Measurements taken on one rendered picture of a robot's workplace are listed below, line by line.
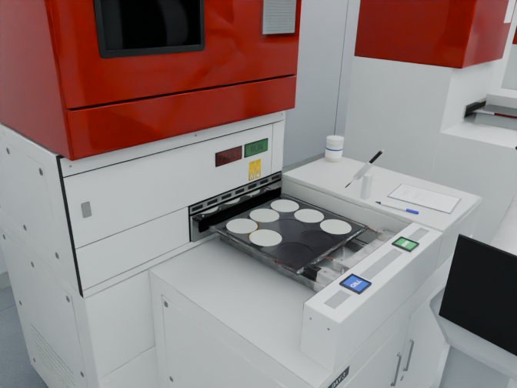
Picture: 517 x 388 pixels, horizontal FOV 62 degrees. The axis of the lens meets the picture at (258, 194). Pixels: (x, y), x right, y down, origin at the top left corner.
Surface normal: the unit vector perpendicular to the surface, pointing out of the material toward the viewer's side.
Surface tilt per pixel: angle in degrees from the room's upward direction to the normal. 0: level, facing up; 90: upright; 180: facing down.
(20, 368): 0
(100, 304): 90
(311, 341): 90
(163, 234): 90
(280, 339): 0
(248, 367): 90
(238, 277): 0
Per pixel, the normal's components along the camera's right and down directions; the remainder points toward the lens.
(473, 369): -0.67, 0.29
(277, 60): 0.73, 0.30
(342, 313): 0.03, -0.91
